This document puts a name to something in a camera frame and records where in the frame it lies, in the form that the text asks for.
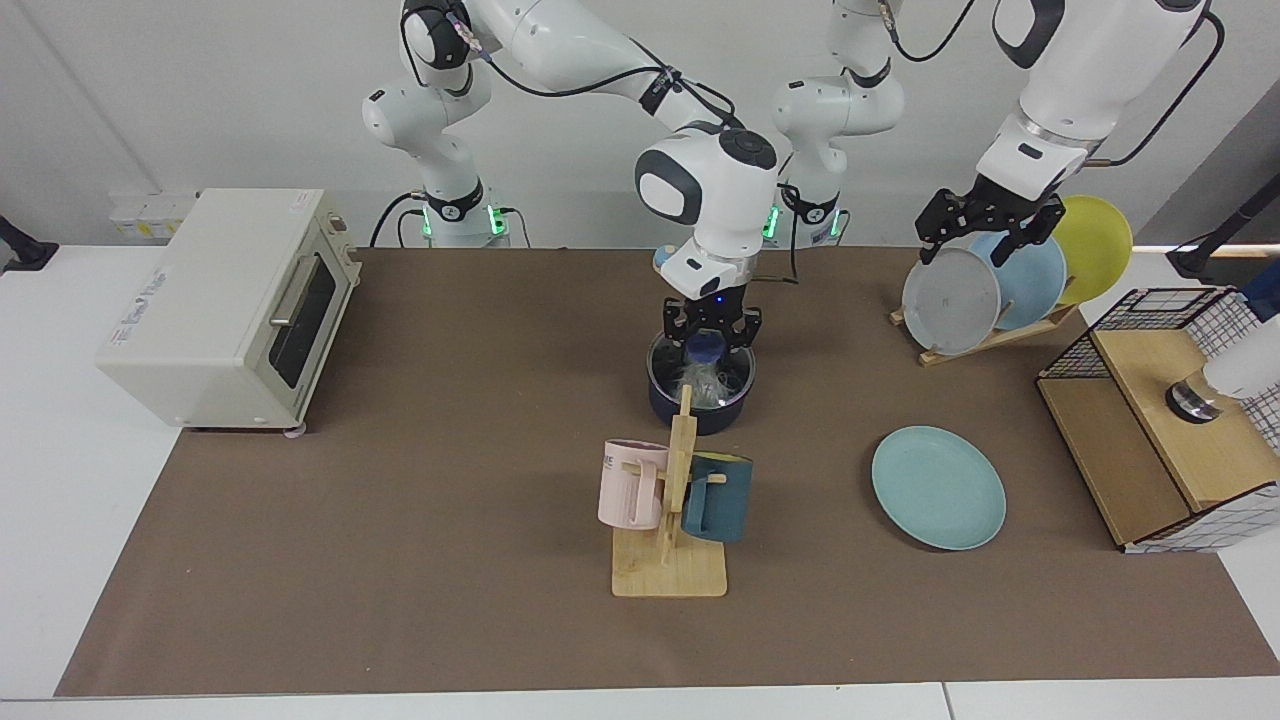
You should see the glass lid with blue knob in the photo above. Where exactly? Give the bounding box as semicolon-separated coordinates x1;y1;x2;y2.
650;330;756;411

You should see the light blue round plate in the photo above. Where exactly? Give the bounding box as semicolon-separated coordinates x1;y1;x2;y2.
968;232;1068;331

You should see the yellow round plate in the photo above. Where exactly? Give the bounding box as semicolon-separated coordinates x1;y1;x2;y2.
1050;195;1134;306

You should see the grey round plate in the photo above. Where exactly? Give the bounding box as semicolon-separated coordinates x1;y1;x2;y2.
902;247;1002;356

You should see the wooden plate rack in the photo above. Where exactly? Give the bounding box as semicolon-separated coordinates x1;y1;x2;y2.
890;300;1079;367

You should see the green round plate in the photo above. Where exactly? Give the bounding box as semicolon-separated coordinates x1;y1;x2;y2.
871;426;1007;551

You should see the pink cup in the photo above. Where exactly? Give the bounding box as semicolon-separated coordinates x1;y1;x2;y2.
597;438;671;531

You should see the dark teal cup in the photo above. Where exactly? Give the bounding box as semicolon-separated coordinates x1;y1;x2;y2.
680;452;753;544

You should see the wooden cup stand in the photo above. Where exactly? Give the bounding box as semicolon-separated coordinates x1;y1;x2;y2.
610;385;729;599

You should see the white cylinder with dark end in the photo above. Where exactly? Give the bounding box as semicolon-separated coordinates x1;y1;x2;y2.
1165;340;1280;451

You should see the brown table cloth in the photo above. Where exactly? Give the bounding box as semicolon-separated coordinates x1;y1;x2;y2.
55;246;1280;698

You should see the pale toaster oven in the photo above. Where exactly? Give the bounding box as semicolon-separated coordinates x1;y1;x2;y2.
95;188;363;439

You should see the black pot with purple handle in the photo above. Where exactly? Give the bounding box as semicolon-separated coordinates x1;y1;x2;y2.
647;330;758;437

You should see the black clamp mount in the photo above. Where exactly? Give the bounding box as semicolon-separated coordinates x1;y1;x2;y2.
1165;172;1280;281
0;215;58;273

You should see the wire basket with wooden floor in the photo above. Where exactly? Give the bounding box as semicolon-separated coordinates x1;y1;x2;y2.
1037;286;1280;554

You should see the white wall socket box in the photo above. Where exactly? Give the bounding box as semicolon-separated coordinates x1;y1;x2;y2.
108;193;198;238

